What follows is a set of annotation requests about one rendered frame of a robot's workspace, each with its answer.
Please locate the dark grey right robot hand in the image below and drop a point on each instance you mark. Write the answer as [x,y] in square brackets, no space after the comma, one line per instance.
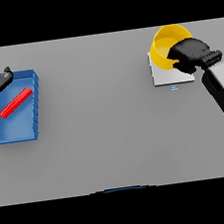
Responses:
[191,53]

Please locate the yellow bowl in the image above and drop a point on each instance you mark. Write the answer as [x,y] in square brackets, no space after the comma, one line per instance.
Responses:
[163,49]

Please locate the red beaker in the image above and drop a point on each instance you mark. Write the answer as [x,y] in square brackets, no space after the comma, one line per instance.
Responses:
[15,102]

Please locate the pale square measuring scale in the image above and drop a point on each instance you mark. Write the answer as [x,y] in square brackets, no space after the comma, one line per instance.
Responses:
[166,76]

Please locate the blue tray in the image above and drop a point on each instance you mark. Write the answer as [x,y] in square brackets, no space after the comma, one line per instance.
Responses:
[13,108]

